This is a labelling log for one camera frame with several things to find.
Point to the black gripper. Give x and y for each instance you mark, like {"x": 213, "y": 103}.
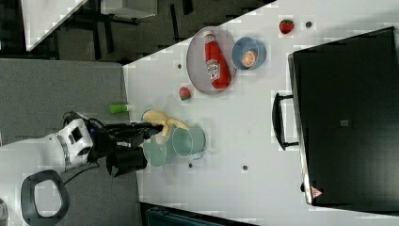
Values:
{"x": 111, "y": 138}

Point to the yellow plush peeled banana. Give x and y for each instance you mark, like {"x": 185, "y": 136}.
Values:
{"x": 155, "y": 118}

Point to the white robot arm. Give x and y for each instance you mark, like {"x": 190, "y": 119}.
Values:
{"x": 79, "y": 142}

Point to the green mug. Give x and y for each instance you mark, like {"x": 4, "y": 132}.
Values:
{"x": 189, "y": 143}

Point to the green perforated colander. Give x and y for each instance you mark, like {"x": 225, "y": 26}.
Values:
{"x": 158, "y": 149}

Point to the green cylinder marker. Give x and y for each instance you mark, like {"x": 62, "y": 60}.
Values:
{"x": 116, "y": 109}

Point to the plush strawberry green leaves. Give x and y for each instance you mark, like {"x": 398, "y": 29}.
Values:
{"x": 184, "y": 93}

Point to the grey round plate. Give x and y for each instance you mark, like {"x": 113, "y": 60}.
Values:
{"x": 195, "y": 59}

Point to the red plush ketchup bottle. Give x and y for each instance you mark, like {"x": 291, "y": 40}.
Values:
{"x": 217, "y": 67}

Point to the plush orange slice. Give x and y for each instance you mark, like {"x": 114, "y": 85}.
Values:
{"x": 249, "y": 58}

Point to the blue bowl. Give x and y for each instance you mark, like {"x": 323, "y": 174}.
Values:
{"x": 247, "y": 44}

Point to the red plush strawberry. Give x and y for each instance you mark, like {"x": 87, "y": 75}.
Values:
{"x": 286, "y": 26}

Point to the silver toaster oven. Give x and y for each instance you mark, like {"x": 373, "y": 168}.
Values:
{"x": 346, "y": 96}

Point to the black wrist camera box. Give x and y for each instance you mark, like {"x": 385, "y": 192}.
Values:
{"x": 126, "y": 161}

